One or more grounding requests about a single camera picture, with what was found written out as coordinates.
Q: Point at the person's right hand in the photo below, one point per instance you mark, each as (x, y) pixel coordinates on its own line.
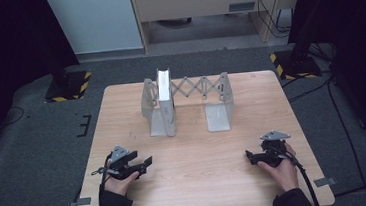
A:
(284, 174)

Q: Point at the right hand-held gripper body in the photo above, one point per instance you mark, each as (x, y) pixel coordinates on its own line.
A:
(273, 150)

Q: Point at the white grey hardcover book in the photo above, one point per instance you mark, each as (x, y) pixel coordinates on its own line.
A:
(165, 101)

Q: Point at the light wooden desk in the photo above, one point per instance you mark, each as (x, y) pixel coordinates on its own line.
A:
(195, 0)

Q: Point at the white cabinet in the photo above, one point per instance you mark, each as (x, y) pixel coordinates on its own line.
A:
(96, 20)

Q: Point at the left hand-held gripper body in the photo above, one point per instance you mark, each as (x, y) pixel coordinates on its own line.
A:
(122, 160)

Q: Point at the black tape floor mark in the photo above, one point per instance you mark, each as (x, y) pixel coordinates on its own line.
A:
(84, 125)

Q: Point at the expandable grey metal book rack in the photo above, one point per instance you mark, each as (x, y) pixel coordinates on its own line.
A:
(218, 113)

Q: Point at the grey tape piece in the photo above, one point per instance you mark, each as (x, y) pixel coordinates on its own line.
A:
(324, 181)
(81, 203)

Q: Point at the metal stand with striped base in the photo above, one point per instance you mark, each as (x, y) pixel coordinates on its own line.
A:
(69, 88)
(296, 66)

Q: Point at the black curtain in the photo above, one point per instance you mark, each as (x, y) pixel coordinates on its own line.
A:
(354, 17)
(9, 48)

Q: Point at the person's left hand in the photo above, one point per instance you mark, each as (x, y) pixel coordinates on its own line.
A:
(119, 185)

